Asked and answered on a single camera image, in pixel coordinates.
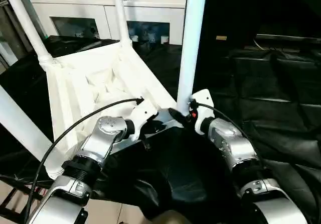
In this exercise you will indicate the black work mat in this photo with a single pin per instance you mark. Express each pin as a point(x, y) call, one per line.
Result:
point(266, 98)

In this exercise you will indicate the small tan label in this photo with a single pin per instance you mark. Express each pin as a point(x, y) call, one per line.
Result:
point(221, 37)

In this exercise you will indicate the dark low shelf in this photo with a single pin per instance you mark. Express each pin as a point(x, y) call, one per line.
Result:
point(291, 39)

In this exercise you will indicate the white cabinet with glass doors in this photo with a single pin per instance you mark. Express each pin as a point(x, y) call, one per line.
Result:
point(75, 3)

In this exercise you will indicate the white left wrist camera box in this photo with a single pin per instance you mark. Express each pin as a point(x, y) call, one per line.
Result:
point(143, 113)

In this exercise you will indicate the black stand frame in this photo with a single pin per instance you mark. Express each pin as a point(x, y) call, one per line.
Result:
point(15, 199)

